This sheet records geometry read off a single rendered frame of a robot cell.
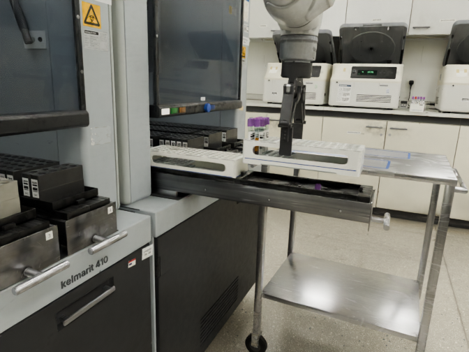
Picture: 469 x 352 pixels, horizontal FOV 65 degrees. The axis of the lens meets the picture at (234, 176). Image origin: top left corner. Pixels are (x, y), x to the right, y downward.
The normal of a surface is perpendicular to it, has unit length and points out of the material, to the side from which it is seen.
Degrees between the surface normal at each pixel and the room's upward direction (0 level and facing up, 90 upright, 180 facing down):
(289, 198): 90
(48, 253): 90
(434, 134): 90
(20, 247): 90
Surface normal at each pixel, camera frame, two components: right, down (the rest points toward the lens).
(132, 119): 0.92, 0.13
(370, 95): -0.39, 0.21
